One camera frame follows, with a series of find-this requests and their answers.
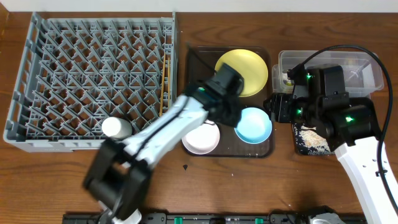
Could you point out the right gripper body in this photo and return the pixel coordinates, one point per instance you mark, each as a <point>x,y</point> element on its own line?
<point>288,110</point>

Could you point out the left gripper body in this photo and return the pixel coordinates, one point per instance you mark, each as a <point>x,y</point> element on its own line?
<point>232,113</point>

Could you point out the green orange snack wrapper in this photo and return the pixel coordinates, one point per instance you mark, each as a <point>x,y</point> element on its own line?
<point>286,81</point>

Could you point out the light blue bowl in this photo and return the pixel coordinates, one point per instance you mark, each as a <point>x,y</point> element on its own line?
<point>254,127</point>

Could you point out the white bowl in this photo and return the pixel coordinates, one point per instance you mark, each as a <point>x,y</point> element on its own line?
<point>203,139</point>

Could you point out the white cup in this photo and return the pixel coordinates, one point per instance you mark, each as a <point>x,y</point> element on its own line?
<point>116,128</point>

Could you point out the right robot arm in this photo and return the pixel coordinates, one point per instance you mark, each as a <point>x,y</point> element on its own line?
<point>365,163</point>

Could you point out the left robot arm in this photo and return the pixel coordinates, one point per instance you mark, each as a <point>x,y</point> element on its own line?
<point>120,174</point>

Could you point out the black waste tray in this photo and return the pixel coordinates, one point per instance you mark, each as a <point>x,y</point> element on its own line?
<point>320,128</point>

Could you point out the spilled rice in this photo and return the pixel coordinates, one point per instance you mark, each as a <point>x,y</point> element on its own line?
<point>308,142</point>

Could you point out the yellow round plate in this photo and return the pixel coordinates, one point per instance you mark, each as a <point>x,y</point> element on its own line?
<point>250,66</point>

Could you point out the dark brown serving tray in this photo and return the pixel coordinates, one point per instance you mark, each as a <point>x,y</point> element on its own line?
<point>198,61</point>

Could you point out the clear plastic bin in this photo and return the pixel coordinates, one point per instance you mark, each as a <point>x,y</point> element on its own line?
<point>362,73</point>

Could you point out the grey plastic dish rack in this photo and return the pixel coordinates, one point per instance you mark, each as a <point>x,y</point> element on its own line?
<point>76,72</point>

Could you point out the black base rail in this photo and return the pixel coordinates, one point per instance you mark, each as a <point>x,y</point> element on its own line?
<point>161,218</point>

